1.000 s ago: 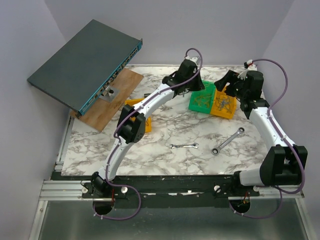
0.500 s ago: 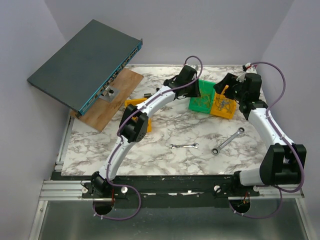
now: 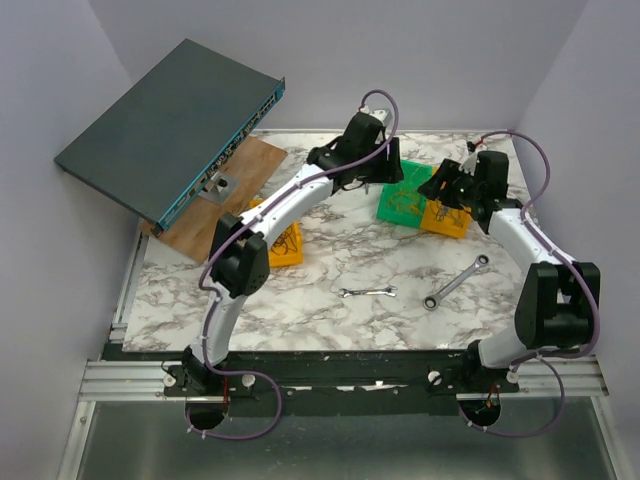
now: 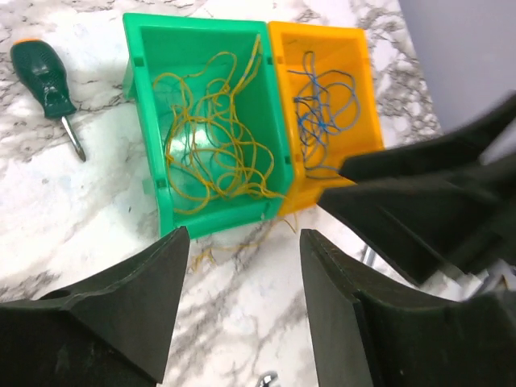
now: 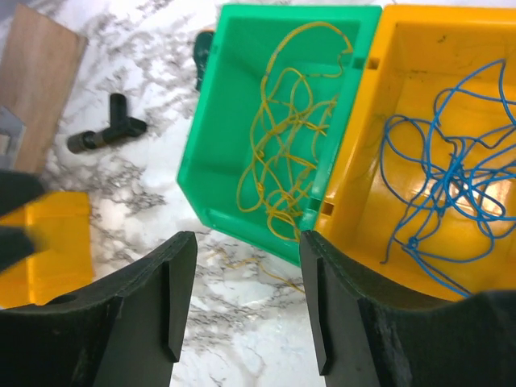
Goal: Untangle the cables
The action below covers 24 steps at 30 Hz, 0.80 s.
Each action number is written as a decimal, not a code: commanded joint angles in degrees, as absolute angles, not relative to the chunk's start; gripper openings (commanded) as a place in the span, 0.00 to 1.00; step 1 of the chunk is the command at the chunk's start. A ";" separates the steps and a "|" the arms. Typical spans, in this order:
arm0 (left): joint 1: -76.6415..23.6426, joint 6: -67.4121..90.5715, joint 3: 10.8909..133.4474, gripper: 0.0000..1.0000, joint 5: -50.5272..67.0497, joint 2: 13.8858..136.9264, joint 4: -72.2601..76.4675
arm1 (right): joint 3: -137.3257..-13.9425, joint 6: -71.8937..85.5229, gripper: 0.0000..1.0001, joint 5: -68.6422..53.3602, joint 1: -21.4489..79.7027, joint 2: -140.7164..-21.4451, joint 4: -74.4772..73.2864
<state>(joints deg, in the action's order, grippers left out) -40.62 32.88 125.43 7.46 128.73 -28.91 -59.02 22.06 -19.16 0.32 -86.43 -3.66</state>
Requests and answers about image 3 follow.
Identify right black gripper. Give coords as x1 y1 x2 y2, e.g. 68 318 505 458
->
418 159 482 211

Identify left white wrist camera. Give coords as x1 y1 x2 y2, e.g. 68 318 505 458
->
368 108 393 127

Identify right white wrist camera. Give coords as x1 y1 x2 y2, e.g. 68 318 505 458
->
459 147 481 176

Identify grey network switch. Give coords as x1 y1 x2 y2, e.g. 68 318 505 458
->
54 39 285 235

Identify yellow bin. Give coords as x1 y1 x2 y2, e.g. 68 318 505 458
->
268 222 304 268
419 167 474 240

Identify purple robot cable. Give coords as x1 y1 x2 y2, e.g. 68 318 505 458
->
184 89 400 441
457 130 601 438

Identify brown wooden board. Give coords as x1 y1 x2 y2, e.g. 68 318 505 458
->
140 137 287 266

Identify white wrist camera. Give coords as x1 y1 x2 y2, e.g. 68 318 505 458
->
368 108 393 127
459 147 481 176

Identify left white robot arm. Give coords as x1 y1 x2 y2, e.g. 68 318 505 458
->
182 111 403 395

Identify purple wire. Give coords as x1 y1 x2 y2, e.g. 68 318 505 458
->
269 227 301 256

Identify ratcheting ring wrench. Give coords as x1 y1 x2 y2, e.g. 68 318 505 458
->
422 254 490 311

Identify yellow wire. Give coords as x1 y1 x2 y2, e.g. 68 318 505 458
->
382 182 426 219

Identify green plastic bin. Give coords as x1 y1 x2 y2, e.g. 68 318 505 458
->
376 159 432 228

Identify metal bracket with knob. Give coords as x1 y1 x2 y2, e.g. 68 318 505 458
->
199 171 239 205

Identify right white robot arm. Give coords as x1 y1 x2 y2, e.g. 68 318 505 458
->
417 150 600 392

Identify yellow bin on right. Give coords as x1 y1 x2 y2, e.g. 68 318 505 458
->
419 167 474 240

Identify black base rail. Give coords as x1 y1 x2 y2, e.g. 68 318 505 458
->
99 339 601 419

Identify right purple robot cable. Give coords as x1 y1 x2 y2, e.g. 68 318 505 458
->
457 130 601 438

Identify yellow bin on left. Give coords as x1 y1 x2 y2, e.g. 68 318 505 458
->
268 222 304 268

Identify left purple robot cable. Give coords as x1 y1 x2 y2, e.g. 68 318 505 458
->
184 89 400 441

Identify small open-end wrench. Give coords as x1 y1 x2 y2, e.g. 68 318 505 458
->
338 285 397 298

